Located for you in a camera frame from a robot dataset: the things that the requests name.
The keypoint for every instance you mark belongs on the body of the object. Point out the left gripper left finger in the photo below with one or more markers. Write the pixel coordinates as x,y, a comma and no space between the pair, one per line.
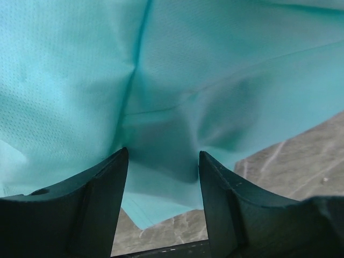
74,218

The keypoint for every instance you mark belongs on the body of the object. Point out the teal t shirt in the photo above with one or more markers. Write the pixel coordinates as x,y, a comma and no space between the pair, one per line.
166,80

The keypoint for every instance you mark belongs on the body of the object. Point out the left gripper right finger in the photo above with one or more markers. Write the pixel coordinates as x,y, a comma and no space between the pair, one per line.
245,220

